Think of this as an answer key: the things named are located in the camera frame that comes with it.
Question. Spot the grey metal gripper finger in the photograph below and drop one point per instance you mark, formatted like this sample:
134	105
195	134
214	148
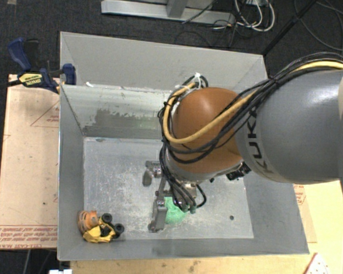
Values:
148	178
159	217

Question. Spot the green sponge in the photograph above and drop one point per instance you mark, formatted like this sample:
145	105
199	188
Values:
174	215

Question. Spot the grey metal bin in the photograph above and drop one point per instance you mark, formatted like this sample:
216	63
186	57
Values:
119	173

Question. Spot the yellow toy truck black wheels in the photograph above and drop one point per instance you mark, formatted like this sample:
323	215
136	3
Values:
100	234

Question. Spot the orange-brown ribbed toy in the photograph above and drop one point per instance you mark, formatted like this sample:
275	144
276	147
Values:
85	220

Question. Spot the brown cardboard board red print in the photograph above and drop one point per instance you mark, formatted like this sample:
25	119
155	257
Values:
29	158

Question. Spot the white triangular sanding pad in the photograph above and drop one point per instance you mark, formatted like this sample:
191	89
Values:
318	268

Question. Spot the black cylinder on white bracket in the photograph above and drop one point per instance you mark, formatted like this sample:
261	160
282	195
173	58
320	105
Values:
238	172

